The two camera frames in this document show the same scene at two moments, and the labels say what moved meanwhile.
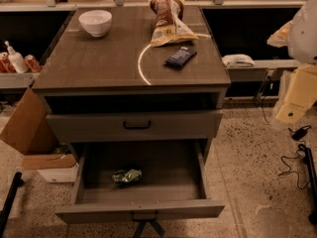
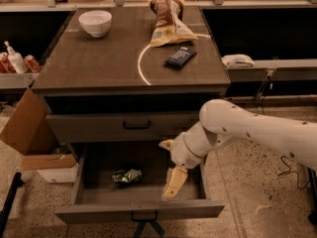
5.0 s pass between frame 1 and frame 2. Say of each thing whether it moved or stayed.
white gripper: moved
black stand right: stayed
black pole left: stayed
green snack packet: stayed
